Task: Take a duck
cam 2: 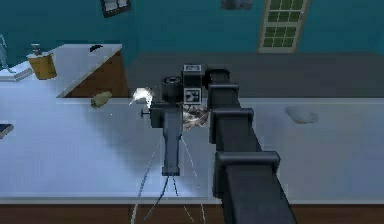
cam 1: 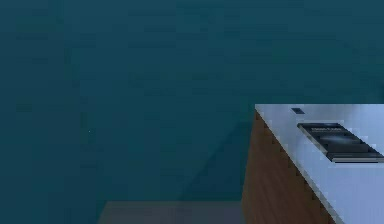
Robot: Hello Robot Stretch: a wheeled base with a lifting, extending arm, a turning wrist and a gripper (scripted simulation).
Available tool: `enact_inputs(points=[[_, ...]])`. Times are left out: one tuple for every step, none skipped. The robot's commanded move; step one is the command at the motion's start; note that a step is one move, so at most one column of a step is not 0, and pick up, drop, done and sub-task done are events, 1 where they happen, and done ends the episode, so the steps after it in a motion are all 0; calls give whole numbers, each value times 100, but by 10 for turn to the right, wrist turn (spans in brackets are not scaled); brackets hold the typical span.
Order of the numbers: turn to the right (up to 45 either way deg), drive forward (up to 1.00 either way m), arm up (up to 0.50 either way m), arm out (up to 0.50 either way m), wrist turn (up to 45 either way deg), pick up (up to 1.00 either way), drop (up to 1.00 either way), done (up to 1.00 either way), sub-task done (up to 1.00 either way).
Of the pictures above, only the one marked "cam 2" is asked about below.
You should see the brown soap dispenser bottle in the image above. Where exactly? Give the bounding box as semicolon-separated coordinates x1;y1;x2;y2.
26;43;58;81

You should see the grey brown crumpled lump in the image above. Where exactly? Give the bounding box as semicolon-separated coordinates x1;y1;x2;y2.
182;104;211;131

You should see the pale curved tap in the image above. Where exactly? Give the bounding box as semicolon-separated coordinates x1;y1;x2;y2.
0;33;10;72

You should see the white topped brown cupboard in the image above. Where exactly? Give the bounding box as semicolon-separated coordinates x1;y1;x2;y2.
46;43;130;99

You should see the cream framed window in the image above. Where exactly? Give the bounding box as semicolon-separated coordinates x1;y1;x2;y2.
257;0;312;54

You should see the white sink basin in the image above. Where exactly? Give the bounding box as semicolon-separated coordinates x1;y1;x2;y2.
0;61;35;83

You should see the dark flat object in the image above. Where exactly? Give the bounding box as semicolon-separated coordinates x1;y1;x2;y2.
0;123;15;140

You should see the dark framed wall picture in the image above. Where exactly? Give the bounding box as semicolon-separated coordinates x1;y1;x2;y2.
99;0;132;19

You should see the shiny white lump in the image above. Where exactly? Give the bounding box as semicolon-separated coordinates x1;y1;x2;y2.
128;86;155;107

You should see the grey framed wall picture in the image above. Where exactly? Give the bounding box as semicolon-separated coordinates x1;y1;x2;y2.
220;0;254;11

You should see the white worktop with brown front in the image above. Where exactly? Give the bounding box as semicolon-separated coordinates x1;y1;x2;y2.
0;71;384;224

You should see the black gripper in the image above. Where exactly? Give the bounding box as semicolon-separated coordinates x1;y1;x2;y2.
130;75;207;224

